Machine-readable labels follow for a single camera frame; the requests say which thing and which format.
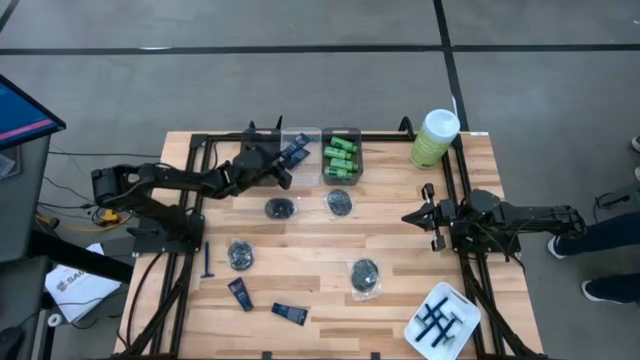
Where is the black aluminium table frame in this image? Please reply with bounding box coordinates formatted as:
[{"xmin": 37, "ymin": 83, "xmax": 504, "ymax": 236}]
[{"xmin": 112, "ymin": 115, "xmax": 551, "ymax": 360}]

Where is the black hair ties clear packet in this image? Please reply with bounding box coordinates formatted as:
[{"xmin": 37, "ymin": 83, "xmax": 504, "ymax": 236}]
[
  {"xmin": 226, "ymin": 238, "xmax": 257, "ymax": 273},
  {"xmin": 323, "ymin": 187, "xmax": 356, "ymax": 220},
  {"xmin": 263, "ymin": 196, "xmax": 300, "ymax": 221},
  {"xmin": 348, "ymin": 256, "xmax": 384, "ymax": 303}
]

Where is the white paper sheet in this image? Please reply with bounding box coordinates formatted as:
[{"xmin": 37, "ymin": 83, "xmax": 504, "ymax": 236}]
[{"xmin": 43, "ymin": 242, "xmax": 123, "ymax": 325}]

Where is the dark blue toiletry tube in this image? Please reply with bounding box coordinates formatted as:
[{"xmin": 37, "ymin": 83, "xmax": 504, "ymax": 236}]
[
  {"xmin": 280, "ymin": 132, "xmax": 312, "ymax": 157},
  {"xmin": 227, "ymin": 276, "xmax": 255, "ymax": 313},
  {"xmin": 284, "ymin": 148, "xmax": 311, "ymax": 171},
  {"xmin": 270, "ymin": 301, "xmax": 310, "ymax": 327}
]

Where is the green travel bottle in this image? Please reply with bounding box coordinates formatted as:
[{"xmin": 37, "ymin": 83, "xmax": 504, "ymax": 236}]
[
  {"xmin": 329, "ymin": 157, "xmax": 360, "ymax": 173},
  {"xmin": 323, "ymin": 165, "xmax": 354, "ymax": 180},
  {"xmin": 329, "ymin": 135, "xmax": 359, "ymax": 154},
  {"xmin": 323, "ymin": 145, "xmax": 353, "ymax": 161}
]

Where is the clear plastic storage bin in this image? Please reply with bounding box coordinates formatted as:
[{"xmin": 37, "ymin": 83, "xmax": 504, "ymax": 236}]
[{"xmin": 279, "ymin": 126, "xmax": 323, "ymax": 187}]

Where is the black stand beam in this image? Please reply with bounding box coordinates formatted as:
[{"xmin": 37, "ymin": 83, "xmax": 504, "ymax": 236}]
[{"xmin": 27, "ymin": 227, "xmax": 135, "ymax": 285}]

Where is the yellow black cable bundle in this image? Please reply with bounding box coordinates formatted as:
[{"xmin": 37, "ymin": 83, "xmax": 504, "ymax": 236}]
[{"xmin": 34, "ymin": 199, "xmax": 146, "ymax": 234}]

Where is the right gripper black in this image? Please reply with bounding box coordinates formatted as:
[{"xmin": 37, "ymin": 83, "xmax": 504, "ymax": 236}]
[{"xmin": 402, "ymin": 181, "xmax": 457, "ymax": 253}]

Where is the grey monitor cabinet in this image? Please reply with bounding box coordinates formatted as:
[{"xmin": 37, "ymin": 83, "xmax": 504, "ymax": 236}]
[{"xmin": 0, "ymin": 133, "xmax": 54, "ymax": 265}]

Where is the blue screen operator monitor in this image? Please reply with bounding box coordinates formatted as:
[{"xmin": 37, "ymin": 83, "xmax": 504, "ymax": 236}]
[{"xmin": 0, "ymin": 73, "xmax": 68, "ymax": 151}]

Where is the white plastic tray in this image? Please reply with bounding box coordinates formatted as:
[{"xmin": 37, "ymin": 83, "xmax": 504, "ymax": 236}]
[{"xmin": 402, "ymin": 281, "xmax": 483, "ymax": 360}]

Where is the dark grey storage bin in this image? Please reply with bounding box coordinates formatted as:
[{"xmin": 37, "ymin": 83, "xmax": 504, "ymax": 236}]
[{"xmin": 237, "ymin": 127, "xmax": 282, "ymax": 188}]

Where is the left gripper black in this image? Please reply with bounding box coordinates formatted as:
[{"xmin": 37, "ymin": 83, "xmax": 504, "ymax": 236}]
[{"xmin": 258, "ymin": 137, "xmax": 298, "ymax": 192}]

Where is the green disinfecting wipes canister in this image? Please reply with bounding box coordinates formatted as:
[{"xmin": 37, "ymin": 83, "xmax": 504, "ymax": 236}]
[{"xmin": 408, "ymin": 108, "xmax": 462, "ymax": 171}]

